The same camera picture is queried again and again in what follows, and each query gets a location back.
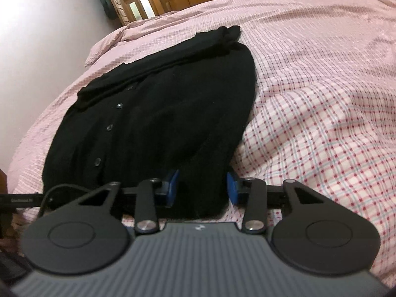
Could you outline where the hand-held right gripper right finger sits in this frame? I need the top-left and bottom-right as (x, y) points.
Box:
(226, 172), (329, 234)

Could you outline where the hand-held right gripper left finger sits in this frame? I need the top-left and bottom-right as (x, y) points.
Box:
(43, 170), (180, 235)

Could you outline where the black buttoned cardigan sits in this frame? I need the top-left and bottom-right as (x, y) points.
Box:
(42, 25), (258, 221)

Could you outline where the person's left hand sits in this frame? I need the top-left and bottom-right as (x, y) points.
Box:
(0, 216), (26, 250)

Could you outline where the pink checked blanket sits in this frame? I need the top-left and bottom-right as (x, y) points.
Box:
(6, 0), (396, 287)

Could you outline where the open wooden door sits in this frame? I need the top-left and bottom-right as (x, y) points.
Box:
(101, 0), (132, 28)

